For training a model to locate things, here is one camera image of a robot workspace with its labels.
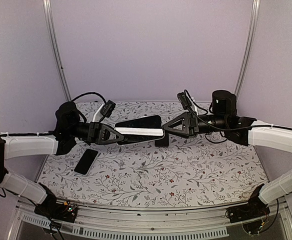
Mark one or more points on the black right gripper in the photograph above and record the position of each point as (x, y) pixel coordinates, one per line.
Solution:
(185, 126)

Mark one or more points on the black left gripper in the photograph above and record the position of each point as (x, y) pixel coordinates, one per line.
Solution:
(99, 133)

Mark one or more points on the black smartphone with white edge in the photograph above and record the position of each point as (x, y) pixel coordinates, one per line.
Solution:
(85, 162)

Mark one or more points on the black smartphone corner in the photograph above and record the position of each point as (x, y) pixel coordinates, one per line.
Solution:
(134, 139)

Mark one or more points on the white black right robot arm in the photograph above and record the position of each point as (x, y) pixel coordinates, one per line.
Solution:
(247, 131)

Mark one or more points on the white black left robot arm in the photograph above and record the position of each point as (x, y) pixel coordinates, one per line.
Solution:
(71, 125)

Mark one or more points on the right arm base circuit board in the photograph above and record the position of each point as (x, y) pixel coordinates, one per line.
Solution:
(252, 209)

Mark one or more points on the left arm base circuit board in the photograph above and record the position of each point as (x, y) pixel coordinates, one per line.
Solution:
(51, 209)

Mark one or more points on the clear case on mat right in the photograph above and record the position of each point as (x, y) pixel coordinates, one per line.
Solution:
(216, 138)

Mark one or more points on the floral patterned table mat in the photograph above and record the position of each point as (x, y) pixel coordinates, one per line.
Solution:
(188, 173)

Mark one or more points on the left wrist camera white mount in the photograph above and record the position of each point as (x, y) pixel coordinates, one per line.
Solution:
(104, 111)

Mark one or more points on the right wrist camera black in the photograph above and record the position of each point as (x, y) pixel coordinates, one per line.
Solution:
(187, 102)

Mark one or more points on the aluminium front rail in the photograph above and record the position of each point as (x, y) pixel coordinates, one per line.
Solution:
(100, 222)

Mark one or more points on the right aluminium frame post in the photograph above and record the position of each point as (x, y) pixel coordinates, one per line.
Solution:
(249, 45)

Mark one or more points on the aluminium frame post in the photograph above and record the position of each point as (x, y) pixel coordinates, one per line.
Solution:
(54, 44)
(249, 45)

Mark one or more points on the left aluminium frame post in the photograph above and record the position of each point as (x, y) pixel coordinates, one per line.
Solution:
(54, 44)

